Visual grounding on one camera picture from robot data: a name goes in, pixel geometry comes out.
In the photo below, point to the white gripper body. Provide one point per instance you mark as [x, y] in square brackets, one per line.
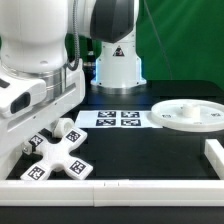
[15, 130]

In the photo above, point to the white cross-shaped table base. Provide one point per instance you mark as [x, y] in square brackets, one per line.
[56, 157]

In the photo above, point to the white round table top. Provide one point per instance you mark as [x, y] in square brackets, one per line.
[189, 115]

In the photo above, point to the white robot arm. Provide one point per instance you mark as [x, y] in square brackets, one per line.
[40, 82]

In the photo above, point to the white sheet with markers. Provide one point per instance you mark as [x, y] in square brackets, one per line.
[114, 119]

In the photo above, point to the white U-shaped fence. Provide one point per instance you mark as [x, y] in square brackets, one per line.
[101, 193]

